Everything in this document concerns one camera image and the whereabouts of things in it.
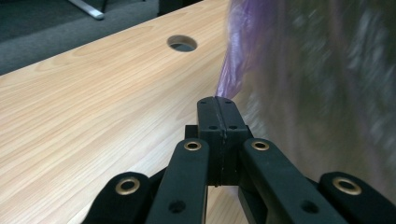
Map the white metal desk frame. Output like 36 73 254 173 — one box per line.
66 0 106 21

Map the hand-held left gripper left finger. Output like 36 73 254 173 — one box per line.
185 96 224 187

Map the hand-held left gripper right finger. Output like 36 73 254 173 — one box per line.
218 96 253 187

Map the purple plastic bag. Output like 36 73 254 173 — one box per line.
215 0 396 203

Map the green plastic bucket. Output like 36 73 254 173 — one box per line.
248 0 396 200

